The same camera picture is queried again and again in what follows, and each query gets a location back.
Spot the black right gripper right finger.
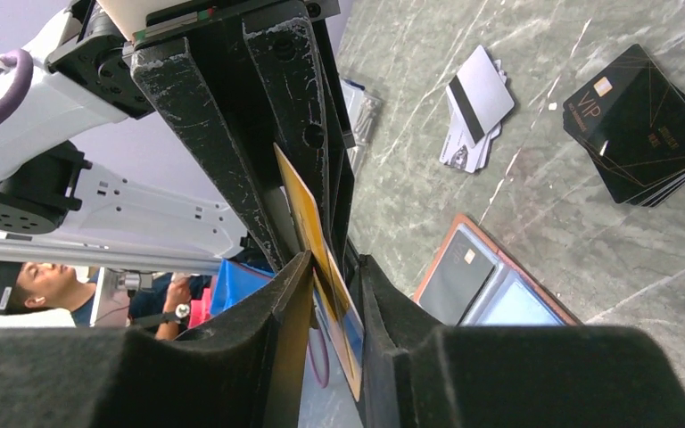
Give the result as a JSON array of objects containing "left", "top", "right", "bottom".
[{"left": 359, "top": 255, "right": 685, "bottom": 427}]

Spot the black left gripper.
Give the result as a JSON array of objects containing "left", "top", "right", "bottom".
[{"left": 96, "top": 1, "right": 354, "bottom": 271}]

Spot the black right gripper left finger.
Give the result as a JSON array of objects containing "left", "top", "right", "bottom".
[{"left": 0, "top": 252, "right": 312, "bottom": 427}]

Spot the orange VIP card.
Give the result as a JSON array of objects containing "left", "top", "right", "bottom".
[{"left": 273, "top": 144, "right": 365, "bottom": 401}]

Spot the brown leather card holder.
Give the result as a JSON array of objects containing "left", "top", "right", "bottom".
[{"left": 413, "top": 214, "right": 581, "bottom": 326}]

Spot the silver magnetic stripe card stack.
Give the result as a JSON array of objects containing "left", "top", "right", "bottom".
[{"left": 439, "top": 45, "right": 515, "bottom": 173}]

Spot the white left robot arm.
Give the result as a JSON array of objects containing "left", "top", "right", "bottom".
[{"left": 0, "top": 1, "right": 354, "bottom": 274}]

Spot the black VIP card stack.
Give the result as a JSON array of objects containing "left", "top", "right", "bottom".
[{"left": 562, "top": 44, "right": 685, "bottom": 207}]

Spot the seated person in background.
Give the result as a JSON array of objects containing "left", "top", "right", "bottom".
[{"left": 5, "top": 262, "right": 212, "bottom": 326}]

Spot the clear plastic screw box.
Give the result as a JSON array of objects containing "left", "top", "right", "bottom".
[{"left": 341, "top": 79, "right": 382, "bottom": 176}]

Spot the aluminium frame rail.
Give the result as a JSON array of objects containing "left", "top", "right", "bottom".
[{"left": 0, "top": 232, "right": 222, "bottom": 275}]

